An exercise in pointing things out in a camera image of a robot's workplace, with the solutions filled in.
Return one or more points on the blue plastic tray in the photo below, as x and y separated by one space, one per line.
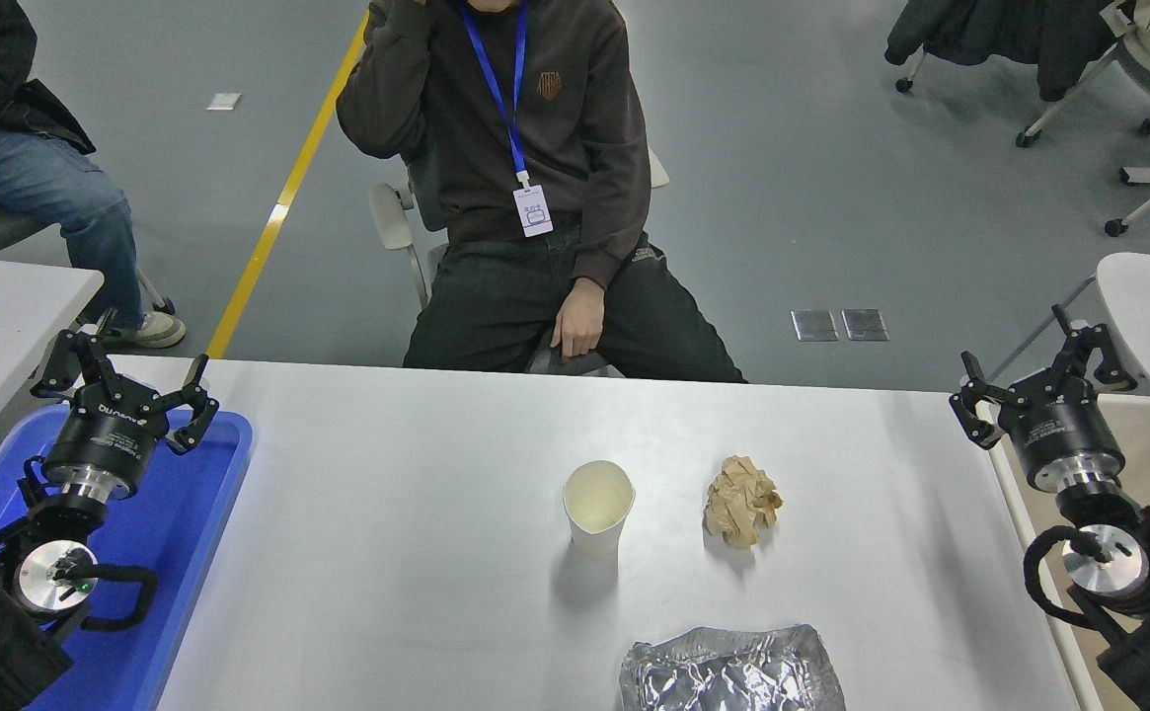
180 553

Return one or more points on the white and grey chair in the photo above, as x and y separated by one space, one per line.
392 212

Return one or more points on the white chair leg with caster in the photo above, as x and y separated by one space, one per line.
912 71

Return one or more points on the dark jacket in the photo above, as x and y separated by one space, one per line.
999 30

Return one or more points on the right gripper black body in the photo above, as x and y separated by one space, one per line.
1063 430

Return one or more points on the person's left hand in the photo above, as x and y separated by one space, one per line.
579 321

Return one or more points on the person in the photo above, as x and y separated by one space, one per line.
574 128
32 178

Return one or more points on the crumpled tan paper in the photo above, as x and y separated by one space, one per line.
740 504

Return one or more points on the white paper scrap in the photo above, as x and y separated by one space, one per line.
224 101

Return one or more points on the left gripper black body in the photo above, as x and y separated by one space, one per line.
106 430

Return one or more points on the white paper cup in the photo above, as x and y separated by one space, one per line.
596 533

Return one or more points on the silver foil tray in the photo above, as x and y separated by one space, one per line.
732 676

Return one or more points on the metal floor plate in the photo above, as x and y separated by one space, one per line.
814 326
865 325

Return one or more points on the white side table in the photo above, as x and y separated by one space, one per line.
2 316

